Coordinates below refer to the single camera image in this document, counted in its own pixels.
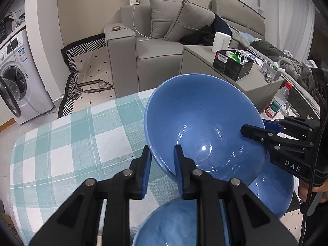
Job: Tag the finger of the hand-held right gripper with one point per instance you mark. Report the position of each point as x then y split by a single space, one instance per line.
271 125
256 132

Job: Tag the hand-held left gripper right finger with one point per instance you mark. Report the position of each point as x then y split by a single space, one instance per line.
178 169

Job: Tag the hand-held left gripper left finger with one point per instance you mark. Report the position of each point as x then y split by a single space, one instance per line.
146 169

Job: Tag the blue bowl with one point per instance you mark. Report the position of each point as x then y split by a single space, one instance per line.
274 192
199 112
166 225

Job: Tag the person's right hand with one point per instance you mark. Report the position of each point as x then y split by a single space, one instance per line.
305 192

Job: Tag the clear water bottle red cap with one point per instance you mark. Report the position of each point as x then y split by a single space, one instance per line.
276 102

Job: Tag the tissue box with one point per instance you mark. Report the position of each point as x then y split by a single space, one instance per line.
271 71

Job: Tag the black open box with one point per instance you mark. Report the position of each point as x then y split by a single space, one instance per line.
230 68

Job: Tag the teal checked tablecloth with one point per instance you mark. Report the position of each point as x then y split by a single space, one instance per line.
76 146

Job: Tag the grey side cabinet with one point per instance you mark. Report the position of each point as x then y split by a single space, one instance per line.
202 64

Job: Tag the white rounded box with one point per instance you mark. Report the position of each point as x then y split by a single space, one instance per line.
221 42

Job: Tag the dark clothes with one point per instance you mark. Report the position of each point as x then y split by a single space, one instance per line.
198 37

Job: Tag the grey sofa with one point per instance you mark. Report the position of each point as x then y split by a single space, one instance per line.
151 51

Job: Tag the grey cushion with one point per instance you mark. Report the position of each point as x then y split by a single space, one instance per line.
189 21
161 15

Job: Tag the key bundle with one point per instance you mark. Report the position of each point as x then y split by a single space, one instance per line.
117 28

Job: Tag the white washing machine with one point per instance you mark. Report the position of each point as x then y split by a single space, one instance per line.
28 82

